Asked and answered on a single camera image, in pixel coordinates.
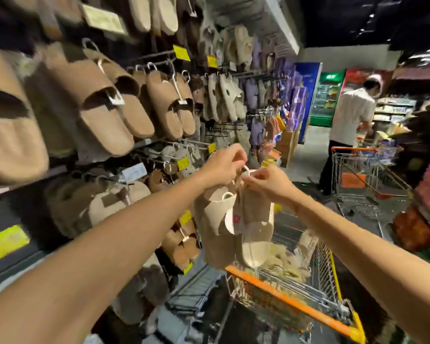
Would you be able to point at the person's left hand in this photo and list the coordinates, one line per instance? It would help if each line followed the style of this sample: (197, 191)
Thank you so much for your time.
(220, 166)

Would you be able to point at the red packaged goods display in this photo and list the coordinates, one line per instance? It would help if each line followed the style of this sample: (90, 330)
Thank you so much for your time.
(423, 207)

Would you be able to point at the beige knit slipper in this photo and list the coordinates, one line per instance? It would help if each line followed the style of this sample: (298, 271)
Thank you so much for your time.
(256, 232)
(215, 225)

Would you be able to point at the display of grey hanging slippers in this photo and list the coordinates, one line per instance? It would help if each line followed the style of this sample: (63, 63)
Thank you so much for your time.
(225, 93)

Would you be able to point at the beige slippers pile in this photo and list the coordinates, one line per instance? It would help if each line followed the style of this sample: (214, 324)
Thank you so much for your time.
(290, 257)

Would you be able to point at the display of purple hanging slippers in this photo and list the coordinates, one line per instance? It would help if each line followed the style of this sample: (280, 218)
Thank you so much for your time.
(272, 93)

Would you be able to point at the cream overhead sign card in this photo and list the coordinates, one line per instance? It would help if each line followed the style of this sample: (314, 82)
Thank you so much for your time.
(103, 18)

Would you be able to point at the blue display panel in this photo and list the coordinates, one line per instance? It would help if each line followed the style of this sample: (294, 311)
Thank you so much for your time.
(308, 89)

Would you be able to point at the green drinks cooler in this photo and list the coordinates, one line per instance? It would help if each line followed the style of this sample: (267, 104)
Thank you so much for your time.
(326, 100)

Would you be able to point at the person's right fingers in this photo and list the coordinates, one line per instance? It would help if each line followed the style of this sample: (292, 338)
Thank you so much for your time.
(253, 180)

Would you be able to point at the large yellow shelf label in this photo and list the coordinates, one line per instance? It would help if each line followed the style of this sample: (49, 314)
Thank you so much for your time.
(5, 244)

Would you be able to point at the white plastic slipper hanger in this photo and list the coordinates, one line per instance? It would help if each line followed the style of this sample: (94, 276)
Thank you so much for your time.
(245, 170)

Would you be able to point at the display of tan hanging slippers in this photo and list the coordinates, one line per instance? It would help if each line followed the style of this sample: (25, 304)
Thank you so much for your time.
(104, 114)

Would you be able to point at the yellow price tag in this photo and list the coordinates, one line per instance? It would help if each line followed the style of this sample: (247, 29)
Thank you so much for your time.
(211, 148)
(185, 218)
(212, 61)
(181, 52)
(183, 163)

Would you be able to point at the person's left forearm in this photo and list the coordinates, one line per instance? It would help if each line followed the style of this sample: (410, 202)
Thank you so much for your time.
(93, 261)

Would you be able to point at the person's right forearm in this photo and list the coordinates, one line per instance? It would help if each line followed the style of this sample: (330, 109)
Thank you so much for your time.
(372, 254)

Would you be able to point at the store shelf with goods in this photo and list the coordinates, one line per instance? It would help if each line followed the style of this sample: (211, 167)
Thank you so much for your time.
(394, 112)

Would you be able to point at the person's right hand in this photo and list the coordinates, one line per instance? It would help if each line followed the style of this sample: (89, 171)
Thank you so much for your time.
(272, 184)

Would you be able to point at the white price label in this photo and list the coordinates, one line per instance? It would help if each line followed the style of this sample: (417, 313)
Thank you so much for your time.
(134, 172)

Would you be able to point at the person's left fingers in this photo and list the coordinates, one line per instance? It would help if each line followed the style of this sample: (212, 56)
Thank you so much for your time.
(236, 159)

